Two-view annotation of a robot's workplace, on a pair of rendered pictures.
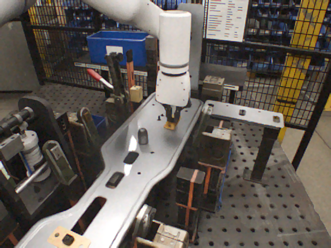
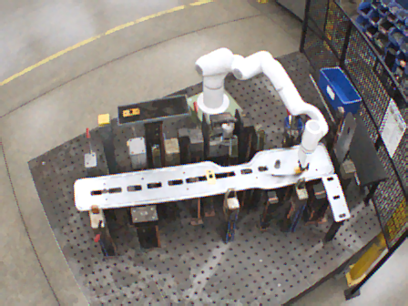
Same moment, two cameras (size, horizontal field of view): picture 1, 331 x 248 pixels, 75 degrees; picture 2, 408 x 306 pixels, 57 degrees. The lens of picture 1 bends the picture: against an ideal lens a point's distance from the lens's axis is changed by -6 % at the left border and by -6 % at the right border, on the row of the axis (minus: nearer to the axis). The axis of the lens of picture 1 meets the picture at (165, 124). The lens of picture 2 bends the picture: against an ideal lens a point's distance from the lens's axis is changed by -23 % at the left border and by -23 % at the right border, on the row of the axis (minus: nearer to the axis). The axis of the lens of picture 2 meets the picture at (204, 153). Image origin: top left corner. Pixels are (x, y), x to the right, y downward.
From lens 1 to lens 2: 1.80 m
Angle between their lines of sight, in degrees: 43
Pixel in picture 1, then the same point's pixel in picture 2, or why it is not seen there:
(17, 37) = not seen: outside the picture
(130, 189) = (246, 180)
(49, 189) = (224, 151)
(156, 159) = (270, 178)
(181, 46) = (307, 142)
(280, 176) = (337, 252)
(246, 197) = (308, 242)
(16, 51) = not seen: outside the picture
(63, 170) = (232, 149)
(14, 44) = not seen: outside the picture
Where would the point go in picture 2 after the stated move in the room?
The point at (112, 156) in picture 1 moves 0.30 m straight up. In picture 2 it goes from (257, 160) to (264, 120)
